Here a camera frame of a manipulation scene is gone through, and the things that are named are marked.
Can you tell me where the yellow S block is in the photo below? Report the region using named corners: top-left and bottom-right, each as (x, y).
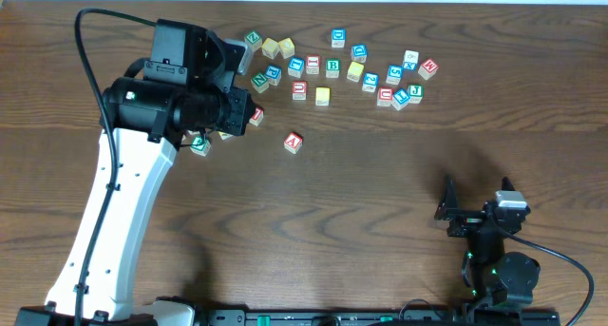
top-left (315, 86), bottom-right (331, 106)

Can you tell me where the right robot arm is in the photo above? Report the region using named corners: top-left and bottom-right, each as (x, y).
top-left (434, 176), bottom-right (540, 309)

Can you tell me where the blue 2 block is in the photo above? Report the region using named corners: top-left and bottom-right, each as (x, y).
top-left (362, 72), bottom-right (379, 93)

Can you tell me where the yellow block beside B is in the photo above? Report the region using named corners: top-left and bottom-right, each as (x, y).
top-left (347, 61), bottom-right (365, 83)

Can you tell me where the green Z block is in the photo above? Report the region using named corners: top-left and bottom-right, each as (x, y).
top-left (244, 30), bottom-right (263, 52)

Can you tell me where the blue X block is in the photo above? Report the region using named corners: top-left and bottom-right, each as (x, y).
top-left (402, 49), bottom-right (419, 71)

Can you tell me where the red M block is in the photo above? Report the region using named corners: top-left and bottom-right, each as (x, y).
top-left (418, 58), bottom-right (439, 80)

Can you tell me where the green N block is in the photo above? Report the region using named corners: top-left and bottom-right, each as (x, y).
top-left (251, 72), bottom-right (270, 93)

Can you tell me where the blue T block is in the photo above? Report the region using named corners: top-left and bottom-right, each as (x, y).
top-left (288, 57), bottom-right (305, 78)

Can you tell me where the yellow block lower centre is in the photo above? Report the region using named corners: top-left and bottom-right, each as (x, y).
top-left (219, 132), bottom-right (232, 141)

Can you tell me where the blue 1 block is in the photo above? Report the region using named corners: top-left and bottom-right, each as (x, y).
top-left (391, 88), bottom-right (411, 111)

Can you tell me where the red I block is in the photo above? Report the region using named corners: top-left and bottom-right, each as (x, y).
top-left (306, 54), bottom-right (321, 75)

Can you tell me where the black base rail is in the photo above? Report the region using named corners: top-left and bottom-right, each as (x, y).
top-left (195, 307), bottom-right (561, 326)

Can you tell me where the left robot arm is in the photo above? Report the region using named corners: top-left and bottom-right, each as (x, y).
top-left (16, 20), bottom-right (256, 325)

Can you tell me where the yellow block top left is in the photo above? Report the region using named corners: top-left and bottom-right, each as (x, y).
top-left (261, 38), bottom-right (279, 60)

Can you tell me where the blue D block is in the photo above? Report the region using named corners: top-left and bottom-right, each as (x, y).
top-left (331, 29), bottom-right (346, 48)

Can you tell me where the red A block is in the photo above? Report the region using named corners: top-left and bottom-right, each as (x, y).
top-left (283, 132), bottom-right (303, 154)

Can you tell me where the green B block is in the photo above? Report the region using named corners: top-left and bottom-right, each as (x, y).
top-left (326, 58), bottom-right (341, 78)

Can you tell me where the blue P block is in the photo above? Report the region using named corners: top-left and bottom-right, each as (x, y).
top-left (264, 65), bottom-right (282, 86)

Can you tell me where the green 4 block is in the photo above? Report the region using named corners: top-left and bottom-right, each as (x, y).
top-left (190, 136), bottom-right (212, 157)

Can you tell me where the blue 5 block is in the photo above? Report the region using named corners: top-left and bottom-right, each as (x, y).
top-left (386, 65), bottom-right (403, 86)

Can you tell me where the red E block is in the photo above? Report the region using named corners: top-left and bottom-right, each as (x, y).
top-left (249, 107), bottom-right (264, 126)

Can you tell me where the yellow block top right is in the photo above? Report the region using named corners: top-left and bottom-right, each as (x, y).
top-left (278, 38), bottom-right (295, 59)

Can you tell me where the green J block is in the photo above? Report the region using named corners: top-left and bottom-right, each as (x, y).
top-left (408, 85), bottom-right (424, 104)

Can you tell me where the red U block centre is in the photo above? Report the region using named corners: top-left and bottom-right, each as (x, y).
top-left (292, 81), bottom-right (308, 101)

